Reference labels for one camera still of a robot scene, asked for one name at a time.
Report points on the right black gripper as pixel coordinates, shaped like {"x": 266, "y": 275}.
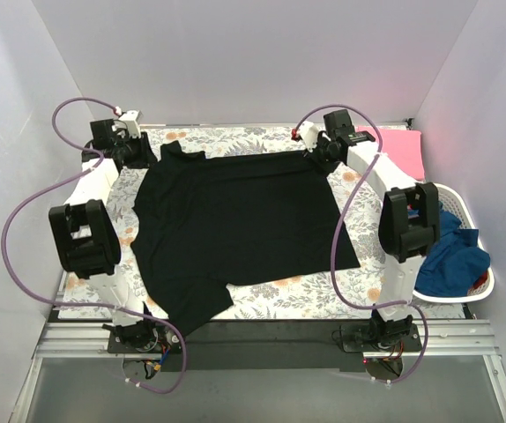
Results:
{"x": 317, "y": 155}

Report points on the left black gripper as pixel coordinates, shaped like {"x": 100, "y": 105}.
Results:
{"x": 143, "y": 152}

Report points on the black t shirt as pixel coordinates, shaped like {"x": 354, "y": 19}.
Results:
{"x": 205, "y": 224}

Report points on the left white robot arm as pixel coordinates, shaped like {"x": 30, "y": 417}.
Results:
{"x": 86, "y": 241}

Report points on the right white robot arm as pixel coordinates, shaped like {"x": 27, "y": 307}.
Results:
{"x": 409, "y": 227}

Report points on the folded pink t shirt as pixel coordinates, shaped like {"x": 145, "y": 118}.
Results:
{"x": 403, "y": 148}

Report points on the white laundry basket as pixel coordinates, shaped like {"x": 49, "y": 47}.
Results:
{"x": 454, "y": 203}

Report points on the floral table mat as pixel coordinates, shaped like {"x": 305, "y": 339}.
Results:
{"x": 296, "y": 297}

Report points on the blue t shirt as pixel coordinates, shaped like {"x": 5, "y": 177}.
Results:
{"x": 454, "y": 263}

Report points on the red orange t shirt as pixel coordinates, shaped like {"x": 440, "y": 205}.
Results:
{"x": 480, "y": 282}

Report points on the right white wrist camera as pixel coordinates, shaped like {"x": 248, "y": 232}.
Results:
{"x": 307, "y": 133}

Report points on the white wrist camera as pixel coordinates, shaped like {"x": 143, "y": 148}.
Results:
{"x": 307, "y": 133}
{"x": 129, "y": 120}

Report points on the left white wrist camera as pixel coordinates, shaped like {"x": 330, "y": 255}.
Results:
{"x": 129, "y": 120}

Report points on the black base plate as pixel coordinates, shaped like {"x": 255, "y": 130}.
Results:
{"x": 264, "y": 344}

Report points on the aluminium frame rail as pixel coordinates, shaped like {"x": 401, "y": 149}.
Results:
{"x": 73, "y": 378}

